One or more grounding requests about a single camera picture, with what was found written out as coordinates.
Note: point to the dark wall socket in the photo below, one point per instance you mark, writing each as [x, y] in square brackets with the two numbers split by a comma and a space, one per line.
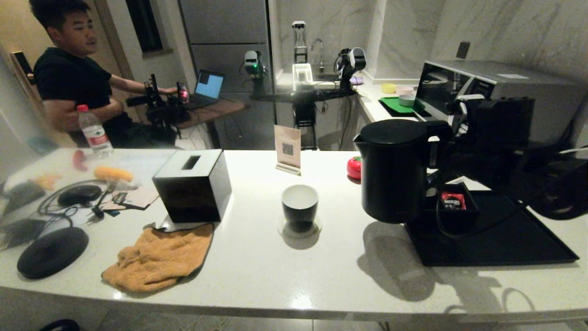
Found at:
[463, 49]

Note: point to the clear plastic wrapper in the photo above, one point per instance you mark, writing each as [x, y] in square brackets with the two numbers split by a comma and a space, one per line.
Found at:
[123, 185]

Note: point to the round black kettle base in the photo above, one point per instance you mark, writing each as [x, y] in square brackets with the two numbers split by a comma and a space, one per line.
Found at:
[52, 253]

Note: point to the clear water bottle red cap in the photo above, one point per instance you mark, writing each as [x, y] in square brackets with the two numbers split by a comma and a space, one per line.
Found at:
[95, 134]

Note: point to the grey green bowl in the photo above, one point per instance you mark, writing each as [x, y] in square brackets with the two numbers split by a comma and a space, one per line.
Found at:
[406, 100]

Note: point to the red tomato toy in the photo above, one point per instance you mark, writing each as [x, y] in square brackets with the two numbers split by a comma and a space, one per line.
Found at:
[353, 168]

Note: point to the chrome sink faucet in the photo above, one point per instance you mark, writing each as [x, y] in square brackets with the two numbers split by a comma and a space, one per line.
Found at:
[319, 48]

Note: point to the yellow bowl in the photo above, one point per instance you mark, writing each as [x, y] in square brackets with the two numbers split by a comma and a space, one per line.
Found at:
[388, 88]

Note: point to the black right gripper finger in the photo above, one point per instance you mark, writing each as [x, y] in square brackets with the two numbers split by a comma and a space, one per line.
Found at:
[455, 170]

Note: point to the tall clear blender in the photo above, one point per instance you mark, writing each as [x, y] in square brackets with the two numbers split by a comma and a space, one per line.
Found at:
[299, 39]

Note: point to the black compartment box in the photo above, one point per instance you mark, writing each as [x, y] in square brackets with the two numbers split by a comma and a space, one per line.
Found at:
[459, 220]

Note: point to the red coffee sachet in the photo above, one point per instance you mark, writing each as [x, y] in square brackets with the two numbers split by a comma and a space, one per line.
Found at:
[453, 201]

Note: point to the orange hand shaped toy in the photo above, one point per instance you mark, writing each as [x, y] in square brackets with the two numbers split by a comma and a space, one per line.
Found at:
[46, 182]

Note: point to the black power plug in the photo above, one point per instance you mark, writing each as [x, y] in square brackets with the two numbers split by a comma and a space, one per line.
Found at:
[96, 212]

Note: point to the beige QR code sign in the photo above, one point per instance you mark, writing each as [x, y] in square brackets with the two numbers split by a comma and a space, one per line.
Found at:
[287, 147]

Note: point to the dark grey blurry object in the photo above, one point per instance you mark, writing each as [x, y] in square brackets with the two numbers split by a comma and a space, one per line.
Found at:
[22, 196]

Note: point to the brown wooden desk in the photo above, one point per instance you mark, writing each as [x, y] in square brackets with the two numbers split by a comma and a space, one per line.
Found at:
[216, 111]

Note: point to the orange fluffy towel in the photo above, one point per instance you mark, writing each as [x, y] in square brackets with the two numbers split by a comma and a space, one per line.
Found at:
[156, 257]

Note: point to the phone with red screen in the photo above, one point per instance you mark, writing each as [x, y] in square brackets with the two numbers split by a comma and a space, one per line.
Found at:
[183, 93]

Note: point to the open black laptop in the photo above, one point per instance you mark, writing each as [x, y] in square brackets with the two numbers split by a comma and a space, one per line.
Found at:
[210, 85]

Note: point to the pink bowl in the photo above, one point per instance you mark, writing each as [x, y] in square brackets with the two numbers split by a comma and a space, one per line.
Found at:
[404, 89]

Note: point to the green mat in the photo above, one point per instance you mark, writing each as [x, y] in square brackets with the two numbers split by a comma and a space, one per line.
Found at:
[397, 105]

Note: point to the black computer mouse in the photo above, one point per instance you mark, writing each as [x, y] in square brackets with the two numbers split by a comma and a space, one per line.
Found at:
[79, 195]

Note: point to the dark flat device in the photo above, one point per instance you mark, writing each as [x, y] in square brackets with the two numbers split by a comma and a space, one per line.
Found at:
[19, 232]

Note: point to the brown paper packet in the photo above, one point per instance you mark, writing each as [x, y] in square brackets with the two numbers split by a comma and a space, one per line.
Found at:
[137, 198]

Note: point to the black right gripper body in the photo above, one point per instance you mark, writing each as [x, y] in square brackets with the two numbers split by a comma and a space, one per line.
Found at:
[505, 124]

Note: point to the black mug white inside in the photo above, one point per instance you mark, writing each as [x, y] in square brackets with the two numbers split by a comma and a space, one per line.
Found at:
[299, 214]

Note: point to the red chili pepper toy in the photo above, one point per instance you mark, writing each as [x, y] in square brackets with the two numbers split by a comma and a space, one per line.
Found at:
[80, 160]

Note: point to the grey device green light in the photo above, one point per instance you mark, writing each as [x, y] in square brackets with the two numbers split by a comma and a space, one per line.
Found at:
[251, 63]

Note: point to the large black tray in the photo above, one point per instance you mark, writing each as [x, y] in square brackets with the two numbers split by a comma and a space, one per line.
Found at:
[505, 248]

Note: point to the silver microwave oven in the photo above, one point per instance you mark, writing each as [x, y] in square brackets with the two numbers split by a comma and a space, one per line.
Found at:
[556, 92]

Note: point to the man in black shirt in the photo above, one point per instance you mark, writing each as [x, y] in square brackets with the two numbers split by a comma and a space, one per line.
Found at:
[64, 73]

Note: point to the black white camera device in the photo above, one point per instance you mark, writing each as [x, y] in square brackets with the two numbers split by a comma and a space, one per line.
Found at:
[354, 59]

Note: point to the yellow corn cob toy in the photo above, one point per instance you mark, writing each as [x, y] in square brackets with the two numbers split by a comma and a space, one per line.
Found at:
[113, 174]

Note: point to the black tissue box white lid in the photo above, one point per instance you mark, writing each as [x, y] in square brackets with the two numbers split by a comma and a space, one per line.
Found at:
[192, 197]

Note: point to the purple plate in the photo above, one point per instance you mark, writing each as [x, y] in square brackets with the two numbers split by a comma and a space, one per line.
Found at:
[356, 81]

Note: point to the black electric kettle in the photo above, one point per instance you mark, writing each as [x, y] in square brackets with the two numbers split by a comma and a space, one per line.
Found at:
[390, 179]

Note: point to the small teal card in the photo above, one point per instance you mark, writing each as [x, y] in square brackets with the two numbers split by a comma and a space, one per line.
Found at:
[112, 213]

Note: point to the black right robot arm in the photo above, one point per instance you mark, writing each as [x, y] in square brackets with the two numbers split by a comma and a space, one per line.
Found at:
[560, 197]

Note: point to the green tray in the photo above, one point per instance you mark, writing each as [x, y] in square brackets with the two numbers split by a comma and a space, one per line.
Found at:
[390, 111]

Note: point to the grey refrigerator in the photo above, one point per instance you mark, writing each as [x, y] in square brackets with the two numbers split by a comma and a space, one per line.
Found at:
[225, 26]

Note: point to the dark window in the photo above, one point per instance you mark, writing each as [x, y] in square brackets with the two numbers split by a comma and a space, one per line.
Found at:
[144, 24]

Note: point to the black teleoperation rig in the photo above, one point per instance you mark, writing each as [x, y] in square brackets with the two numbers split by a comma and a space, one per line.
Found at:
[161, 112]

